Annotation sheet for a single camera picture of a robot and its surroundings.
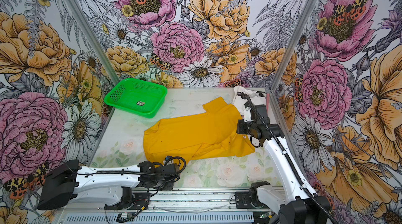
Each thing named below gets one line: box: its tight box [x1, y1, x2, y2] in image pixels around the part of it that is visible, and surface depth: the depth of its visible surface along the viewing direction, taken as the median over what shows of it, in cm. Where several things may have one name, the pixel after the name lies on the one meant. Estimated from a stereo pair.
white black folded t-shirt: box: [232, 85, 267, 116], surface depth 114 cm
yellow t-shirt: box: [143, 96, 255, 165], surface depth 96 cm
